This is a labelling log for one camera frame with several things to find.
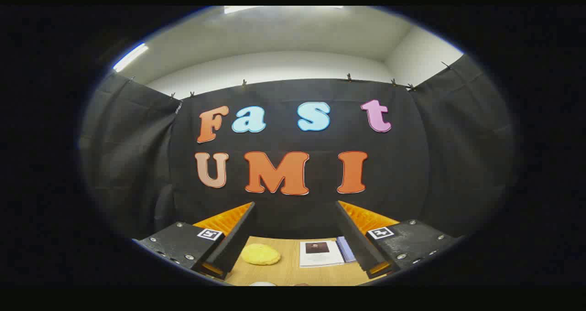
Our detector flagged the blue book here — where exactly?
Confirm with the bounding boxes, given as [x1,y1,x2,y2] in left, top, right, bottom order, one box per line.
[336,236,357,263]

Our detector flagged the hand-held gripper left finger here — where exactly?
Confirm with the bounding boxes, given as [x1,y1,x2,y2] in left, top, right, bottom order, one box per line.
[133,202,256,280]

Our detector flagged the long ceiling light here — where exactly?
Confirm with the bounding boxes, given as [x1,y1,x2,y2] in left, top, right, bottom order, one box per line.
[113,43,149,72]

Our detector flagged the row of black cloth clips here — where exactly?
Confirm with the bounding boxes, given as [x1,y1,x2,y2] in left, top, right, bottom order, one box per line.
[128,61,454,98]

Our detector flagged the white open book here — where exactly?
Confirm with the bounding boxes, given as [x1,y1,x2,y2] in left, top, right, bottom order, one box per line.
[299,240,345,268]

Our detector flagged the yellow plush bun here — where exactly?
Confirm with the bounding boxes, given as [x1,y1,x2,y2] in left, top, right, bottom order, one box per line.
[240,243,282,266]

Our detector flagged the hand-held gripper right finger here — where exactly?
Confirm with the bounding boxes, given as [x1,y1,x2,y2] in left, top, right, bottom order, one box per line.
[336,201,463,278]

